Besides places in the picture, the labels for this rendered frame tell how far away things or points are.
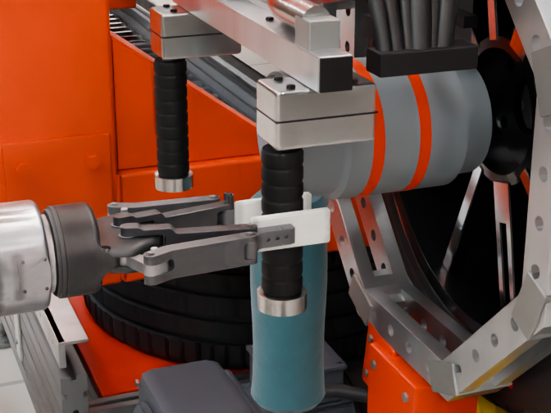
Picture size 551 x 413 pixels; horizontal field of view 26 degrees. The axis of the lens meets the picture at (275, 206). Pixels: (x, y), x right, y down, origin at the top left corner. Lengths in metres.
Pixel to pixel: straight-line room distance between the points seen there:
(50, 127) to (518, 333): 0.73
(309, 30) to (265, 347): 0.52
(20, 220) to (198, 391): 0.73
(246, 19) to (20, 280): 0.34
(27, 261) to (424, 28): 0.37
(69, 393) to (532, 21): 1.05
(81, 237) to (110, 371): 1.05
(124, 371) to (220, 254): 1.04
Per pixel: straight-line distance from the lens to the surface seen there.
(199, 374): 1.67
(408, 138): 1.17
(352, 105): 0.99
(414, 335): 1.30
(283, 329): 1.37
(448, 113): 1.19
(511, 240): 1.30
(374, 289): 1.40
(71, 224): 0.95
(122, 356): 2.02
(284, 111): 0.97
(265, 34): 1.06
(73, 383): 1.84
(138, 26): 4.46
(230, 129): 1.66
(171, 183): 1.33
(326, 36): 0.97
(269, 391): 1.41
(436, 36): 1.00
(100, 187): 1.61
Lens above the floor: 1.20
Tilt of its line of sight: 20 degrees down
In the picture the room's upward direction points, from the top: straight up
